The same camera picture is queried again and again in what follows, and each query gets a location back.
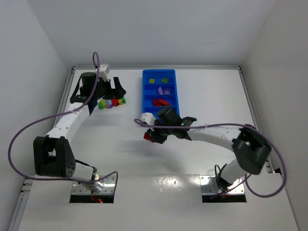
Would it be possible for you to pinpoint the purple cable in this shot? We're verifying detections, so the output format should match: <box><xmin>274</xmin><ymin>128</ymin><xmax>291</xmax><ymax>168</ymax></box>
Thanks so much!
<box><xmin>133</xmin><ymin>118</ymin><xmax>287</xmax><ymax>198</ymax></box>
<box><xmin>8</xmin><ymin>51</ymin><xmax>118</xmax><ymax>186</ymax></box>

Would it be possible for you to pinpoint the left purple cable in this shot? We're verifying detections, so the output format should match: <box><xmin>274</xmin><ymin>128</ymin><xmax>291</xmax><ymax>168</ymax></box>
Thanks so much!
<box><xmin>8</xmin><ymin>51</ymin><xmax>118</xmax><ymax>186</ymax></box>

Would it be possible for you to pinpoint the metal base plate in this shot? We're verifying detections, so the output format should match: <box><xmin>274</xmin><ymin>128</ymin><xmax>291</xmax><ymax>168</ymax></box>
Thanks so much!
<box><xmin>199</xmin><ymin>175</ymin><xmax>245</xmax><ymax>196</ymax></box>
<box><xmin>71</xmin><ymin>174</ymin><xmax>117</xmax><ymax>195</ymax></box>

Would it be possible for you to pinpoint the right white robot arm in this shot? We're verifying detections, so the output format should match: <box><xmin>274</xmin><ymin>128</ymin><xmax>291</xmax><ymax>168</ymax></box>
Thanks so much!
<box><xmin>141</xmin><ymin>107</ymin><xmax>271</xmax><ymax>192</ymax></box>

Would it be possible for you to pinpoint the red round lego brick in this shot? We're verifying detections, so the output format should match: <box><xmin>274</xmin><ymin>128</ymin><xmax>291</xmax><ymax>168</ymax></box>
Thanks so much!
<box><xmin>112</xmin><ymin>99</ymin><xmax>119</xmax><ymax>107</ymax></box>

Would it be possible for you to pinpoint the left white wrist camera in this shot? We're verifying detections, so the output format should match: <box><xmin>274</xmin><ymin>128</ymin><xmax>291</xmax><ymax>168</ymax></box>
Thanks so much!
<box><xmin>96</xmin><ymin>64</ymin><xmax>110</xmax><ymax>81</ymax></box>

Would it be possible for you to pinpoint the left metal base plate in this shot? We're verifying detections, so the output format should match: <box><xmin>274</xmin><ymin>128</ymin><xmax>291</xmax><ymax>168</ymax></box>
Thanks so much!
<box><xmin>71</xmin><ymin>174</ymin><xmax>117</xmax><ymax>195</ymax></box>

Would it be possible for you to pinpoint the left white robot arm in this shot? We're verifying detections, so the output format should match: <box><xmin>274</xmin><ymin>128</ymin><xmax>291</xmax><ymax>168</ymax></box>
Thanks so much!
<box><xmin>33</xmin><ymin>72</ymin><xmax>126</xmax><ymax>181</ymax></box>

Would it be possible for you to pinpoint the purple round lego brick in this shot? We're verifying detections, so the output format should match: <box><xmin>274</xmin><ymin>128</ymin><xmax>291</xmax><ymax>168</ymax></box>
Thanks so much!
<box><xmin>105</xmin><ymin>100</ymin><xmax>113</xmax><ymax>109</ymax></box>

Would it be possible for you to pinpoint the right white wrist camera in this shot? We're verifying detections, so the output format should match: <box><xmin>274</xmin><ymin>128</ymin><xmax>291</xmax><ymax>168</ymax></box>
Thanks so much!
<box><xmin>140</xmin><ymin>113</ymin><xmax>156</xmax><ymax>125</ymax></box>

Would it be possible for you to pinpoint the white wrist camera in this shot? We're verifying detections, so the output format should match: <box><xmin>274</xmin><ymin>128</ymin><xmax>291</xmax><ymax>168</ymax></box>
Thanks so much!
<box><xmin>140</xmin><ymin>113</ymin><xmax>156</xmax><ymax>125</ymax></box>
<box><xmin>96</xmin><ymin>64</ymin><xmax>110</xmax><ymax>81</ymax></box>

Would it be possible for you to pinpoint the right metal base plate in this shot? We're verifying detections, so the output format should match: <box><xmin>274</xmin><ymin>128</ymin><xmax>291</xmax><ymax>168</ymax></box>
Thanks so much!
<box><xmin>199</xmin><ymin>175</ymin><xmax>245</xmax><ymax>196</ymax></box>

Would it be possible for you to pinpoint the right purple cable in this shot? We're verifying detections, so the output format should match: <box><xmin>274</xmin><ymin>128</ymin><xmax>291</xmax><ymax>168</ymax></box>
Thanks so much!
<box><xmin>133</xmin><ymin>118</ymin><xmax>287</xmax><ymax>198</ymax></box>

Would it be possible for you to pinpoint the purple base lego brick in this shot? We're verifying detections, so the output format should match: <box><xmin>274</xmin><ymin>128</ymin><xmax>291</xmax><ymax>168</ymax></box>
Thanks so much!
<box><xmin>158</xmin><ymin>87</ymin><xmax>164</xmax><ymax>95</ymax></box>

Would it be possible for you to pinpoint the blue divided plastic tray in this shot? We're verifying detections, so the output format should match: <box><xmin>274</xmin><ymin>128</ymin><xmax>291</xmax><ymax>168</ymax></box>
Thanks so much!
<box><xmin>141</xmin><ymin>69</ymin><xmax>180</xmax><ymax>117</ymax></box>

